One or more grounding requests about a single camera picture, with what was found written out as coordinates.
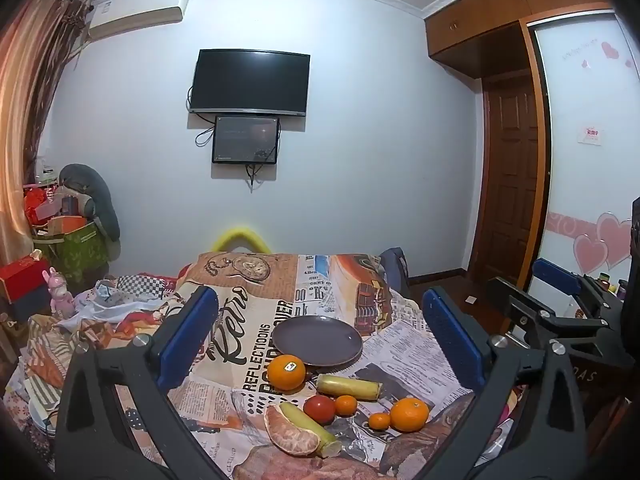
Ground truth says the wall-mounted black television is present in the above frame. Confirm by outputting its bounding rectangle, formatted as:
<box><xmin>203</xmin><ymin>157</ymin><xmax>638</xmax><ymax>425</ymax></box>
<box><xmin>189</xmin><ymin>49</ymin><xmax>311</xmax><ymax>117</ymax></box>

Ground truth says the black white checkered cloth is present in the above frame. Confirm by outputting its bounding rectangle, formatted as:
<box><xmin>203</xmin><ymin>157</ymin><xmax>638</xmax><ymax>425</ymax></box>
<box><xmin>116</xmin><ymin>274</ymin><xmax>177</xmax><ymax>306</ymax></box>

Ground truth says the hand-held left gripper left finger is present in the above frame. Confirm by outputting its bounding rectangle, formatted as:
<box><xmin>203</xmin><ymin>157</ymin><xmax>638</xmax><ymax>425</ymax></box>
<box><xmin>54</xmin><ymin>285</ymin><xmax>236</xmax><ymax>480</ymax></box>

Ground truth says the red gift bag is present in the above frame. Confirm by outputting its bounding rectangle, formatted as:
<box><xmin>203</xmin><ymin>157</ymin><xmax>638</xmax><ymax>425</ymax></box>
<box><xmin>22</xmin><ymin>185</ymin><xmax>66</xmax><ymax>226</ymax></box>

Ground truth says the grey plush pillow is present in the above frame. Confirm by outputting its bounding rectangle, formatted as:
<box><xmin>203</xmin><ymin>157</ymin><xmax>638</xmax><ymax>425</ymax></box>
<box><xmin>59</xmin><ymin>163</ymin><xmax>122</xmax><ymax>241</ymax></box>

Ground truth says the black monitor cable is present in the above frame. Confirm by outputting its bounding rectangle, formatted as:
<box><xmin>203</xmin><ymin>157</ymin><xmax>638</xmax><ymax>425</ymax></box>
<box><xmin>245</xmin><ymin>147</ymin><xmax>278</xmax><ymax>193</ymax></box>

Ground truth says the small black wall monitor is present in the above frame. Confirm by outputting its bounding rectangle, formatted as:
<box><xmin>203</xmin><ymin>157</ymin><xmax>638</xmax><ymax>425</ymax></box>
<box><xmin>211</xmin><ymin>115</ymin><xmax>280</xmax><ymax>165</ymax></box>

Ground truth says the yellow curved chair back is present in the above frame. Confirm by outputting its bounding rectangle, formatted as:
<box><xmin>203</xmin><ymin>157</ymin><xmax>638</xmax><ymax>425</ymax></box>
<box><xmin>210</xmin><ymin>227</ymin><xmax>273</xmax><ymax>253</ymax></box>

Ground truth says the red box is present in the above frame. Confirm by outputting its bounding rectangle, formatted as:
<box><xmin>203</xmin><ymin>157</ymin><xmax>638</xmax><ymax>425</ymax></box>
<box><xmin>0</xmin><ymin>255</ymin><xmax>51</xmax><ymax>303</ymax></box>

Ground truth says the white heart-print wardrobe door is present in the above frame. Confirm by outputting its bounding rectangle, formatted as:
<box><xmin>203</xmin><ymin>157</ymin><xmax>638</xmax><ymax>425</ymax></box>
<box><xmin>520</xmin><ymin>7</ymin><xmax>640</xmax><ymax>321</ymax></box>

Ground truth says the large plain orange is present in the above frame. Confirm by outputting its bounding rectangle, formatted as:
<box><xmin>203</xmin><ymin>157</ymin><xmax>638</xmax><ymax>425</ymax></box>
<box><xmin>390</xmin><ymin>397</ymin><xmax>431</xmax><ymax>434</ymax></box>

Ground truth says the black television cable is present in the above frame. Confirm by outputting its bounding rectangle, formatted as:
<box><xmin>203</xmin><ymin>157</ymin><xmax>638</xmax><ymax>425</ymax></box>
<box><xmin>187</xmin><ymin>85</ymin><xmax>217</xmax><ymax>148</ymax></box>

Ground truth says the white air conditioner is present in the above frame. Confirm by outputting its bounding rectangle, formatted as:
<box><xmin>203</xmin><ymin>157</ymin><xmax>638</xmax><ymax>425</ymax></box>
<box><xmin>86</xmin><ymin>0</ymin><xmax>193</xmax><ymax>41</ymax></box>

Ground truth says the wooden overhead cabinet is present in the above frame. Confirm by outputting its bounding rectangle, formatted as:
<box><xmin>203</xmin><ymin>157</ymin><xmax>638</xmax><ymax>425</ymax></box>
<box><xmin>422</xmin><ymin>0</ymin><xmax>626</xmax><ymax>78</ymax></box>

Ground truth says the wooden door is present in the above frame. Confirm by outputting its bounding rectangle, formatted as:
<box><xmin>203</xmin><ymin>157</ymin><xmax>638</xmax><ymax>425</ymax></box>
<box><xmin>481</xmin><ymin>72</ymin><xmax>541</xmax><ymax>281</ymax></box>

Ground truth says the pink brown curtain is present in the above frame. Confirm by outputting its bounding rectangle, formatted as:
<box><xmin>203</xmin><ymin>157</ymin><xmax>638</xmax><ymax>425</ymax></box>
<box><xmin>0</xmin><ymin>0</ymin><xmax>93</xmax><ymax>271</ymax></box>

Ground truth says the red tomato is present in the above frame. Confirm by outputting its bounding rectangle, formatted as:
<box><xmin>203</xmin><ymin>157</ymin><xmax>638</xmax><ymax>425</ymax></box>
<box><xmin>303</xmin><ymin>395</ymin><xmax>337</xmax><ymax>425</ymax></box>

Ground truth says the large orange with sticker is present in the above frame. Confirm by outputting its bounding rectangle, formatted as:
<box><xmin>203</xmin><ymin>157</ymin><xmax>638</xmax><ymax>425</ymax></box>
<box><xmin>266</xmin><ymin>354</ymin><xmax>307</xmax><ymax>393</ymax></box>

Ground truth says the printed newspaper pattern blanket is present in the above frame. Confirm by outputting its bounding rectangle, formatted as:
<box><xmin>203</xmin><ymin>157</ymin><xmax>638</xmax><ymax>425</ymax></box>
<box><xmin>112</xmin><ymin>251</ymin><xmax>521</xmax><ymax>480</ymax></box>

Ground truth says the short thick sugarcane piece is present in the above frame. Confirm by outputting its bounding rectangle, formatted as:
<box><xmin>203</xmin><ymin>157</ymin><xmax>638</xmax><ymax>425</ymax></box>
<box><xmin>316</xmin><ymin>374</ymin><xmax>384</xmax><ymax>402</ymax></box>

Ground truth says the pink bunny toy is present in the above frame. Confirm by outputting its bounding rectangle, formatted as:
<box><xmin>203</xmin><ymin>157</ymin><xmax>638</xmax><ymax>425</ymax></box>
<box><xmin>42</xmin><ymin>267</ymin><xmax>76</xmax><ymax>318</ymax></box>

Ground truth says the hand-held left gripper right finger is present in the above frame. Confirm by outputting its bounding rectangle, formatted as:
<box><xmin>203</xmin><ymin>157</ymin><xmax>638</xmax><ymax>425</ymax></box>
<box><xmin>407</xmin><ymin>286</ymin><xmax>588</xmax><ymax>480</ymax></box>

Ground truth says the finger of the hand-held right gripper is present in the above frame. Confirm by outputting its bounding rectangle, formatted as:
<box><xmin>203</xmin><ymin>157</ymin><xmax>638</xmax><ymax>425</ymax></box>
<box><xmin>531</xmin><ymin>258</ymin><xmax>625</xmax><ymax>320</ymax></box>
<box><xmin>486</xmin><ymin>276</ymin><xmax>610</xmax><ymax>357</ymax></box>

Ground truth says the green patterned box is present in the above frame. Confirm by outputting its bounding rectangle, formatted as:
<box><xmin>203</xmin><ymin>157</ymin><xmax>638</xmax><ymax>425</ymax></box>
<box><xmin>32</xmin><ymin>220</ymin><xmax>112</xmax><ymax>281</ymax></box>

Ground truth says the grey round plate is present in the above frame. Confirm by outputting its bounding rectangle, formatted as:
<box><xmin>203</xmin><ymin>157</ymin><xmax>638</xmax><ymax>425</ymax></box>
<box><xmin>271</xmin><ymin>315</ymin><xmax>363</xmax><ymax>367</ymax></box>

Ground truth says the yellow banana piece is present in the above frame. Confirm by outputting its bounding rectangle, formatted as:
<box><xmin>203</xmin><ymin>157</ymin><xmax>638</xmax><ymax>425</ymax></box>
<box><xmin>278</xmin><ymin>401</ymin><xmax>343</xmax><ymax>459</ymax></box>

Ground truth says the dark blue backpack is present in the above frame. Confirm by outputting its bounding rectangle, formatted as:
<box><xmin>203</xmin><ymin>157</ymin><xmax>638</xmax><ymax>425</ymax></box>
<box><xmin>377</xmin><ymin>246</ymin><xmax>412</xmax><ymax>301</ymax></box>

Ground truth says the peeled orange half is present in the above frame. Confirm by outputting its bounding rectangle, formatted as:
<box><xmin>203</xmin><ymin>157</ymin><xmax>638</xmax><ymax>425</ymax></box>
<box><xmin>264</xmin><ymin>404</ymin><xmax>321</xmax><ymax>457</ymax></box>

